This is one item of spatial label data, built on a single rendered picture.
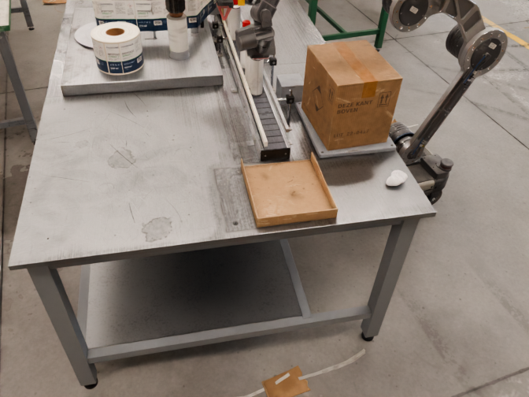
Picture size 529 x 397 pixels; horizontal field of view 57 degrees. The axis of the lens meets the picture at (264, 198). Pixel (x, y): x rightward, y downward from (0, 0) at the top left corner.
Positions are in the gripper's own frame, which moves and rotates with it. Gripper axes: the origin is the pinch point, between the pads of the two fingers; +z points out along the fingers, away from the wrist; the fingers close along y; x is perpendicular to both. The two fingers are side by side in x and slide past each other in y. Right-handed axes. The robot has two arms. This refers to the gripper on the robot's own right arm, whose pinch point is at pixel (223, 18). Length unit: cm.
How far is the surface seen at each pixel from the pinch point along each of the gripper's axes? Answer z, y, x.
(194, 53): 14.1, 4.4, -14.2
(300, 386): 100, 128, 13
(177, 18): -4.3, 9.1, -21.5
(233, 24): 5.5, -5.4, 5.2
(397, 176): 14, 100, 45
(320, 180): 16, 96, 19
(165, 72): 14.4, 20.1, -28.4
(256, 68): 0.7, 45.1, 5.6
